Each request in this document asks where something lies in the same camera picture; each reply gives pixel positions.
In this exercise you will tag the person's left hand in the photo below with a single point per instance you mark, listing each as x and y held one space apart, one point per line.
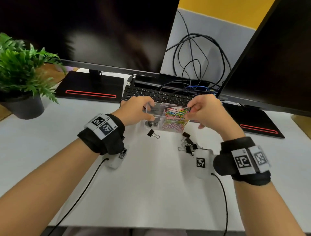
131 111

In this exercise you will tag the person's right hand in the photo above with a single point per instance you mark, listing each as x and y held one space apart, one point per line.
211 114

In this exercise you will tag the clear plastic divided box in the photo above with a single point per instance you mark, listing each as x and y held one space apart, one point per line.
153 110

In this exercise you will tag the single black binder clip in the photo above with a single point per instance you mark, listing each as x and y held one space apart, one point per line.
150 133

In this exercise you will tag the pile of black binder clips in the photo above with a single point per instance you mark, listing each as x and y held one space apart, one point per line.
188 141

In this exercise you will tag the heap of sorted paper clips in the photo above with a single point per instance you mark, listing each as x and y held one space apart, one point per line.
175 119

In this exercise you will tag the person's left forearm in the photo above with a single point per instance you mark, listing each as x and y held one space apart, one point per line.
36 194

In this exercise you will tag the person's right forearm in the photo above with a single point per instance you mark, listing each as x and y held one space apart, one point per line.
267 211

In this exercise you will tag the brown cardboard box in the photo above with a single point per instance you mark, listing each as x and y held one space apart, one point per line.
303 124
53 74

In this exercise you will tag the black keyboard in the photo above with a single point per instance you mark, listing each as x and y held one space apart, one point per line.
158 94

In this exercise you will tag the black usb plug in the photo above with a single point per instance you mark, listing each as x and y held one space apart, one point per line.
130 79

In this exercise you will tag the black monitor stand red stripe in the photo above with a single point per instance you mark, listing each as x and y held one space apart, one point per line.
252 119
90 83

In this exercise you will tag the grey desk partition panel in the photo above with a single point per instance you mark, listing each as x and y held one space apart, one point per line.
170 63

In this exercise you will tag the lilac cup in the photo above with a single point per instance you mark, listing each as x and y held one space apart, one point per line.
64 68

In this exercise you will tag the black computer monitor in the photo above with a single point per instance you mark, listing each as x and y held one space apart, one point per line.
85 29
277 60

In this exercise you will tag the green plant in black pot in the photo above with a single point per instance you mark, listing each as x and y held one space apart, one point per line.
24 108

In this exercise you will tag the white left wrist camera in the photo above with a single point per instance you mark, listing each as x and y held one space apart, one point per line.
114 164

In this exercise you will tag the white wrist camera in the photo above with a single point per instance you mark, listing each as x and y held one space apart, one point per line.
114 164
201 173

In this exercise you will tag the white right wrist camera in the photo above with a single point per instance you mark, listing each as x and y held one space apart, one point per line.
201 173

